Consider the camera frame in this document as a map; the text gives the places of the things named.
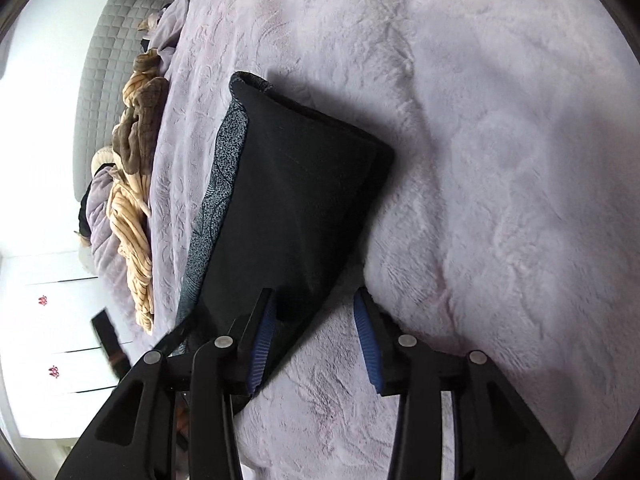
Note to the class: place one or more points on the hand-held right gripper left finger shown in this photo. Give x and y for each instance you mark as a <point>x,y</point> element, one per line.
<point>261,340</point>

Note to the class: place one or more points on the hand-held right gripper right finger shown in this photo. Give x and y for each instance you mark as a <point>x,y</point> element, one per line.
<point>369,340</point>

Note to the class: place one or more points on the black pants with patterned waistband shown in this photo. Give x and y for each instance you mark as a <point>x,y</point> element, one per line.
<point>300,185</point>

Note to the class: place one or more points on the beige striped garment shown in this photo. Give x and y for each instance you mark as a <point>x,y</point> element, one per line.
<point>132,240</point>

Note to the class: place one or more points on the grey plush blanket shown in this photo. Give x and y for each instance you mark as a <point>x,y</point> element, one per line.
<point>475,160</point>

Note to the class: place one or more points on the white cabinet with red marks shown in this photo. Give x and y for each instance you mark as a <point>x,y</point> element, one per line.
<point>50,320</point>

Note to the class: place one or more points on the brown knit garment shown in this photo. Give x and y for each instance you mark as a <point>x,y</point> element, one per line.
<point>137,130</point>

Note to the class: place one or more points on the grey quilted headboard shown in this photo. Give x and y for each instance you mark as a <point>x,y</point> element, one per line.
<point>100,85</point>

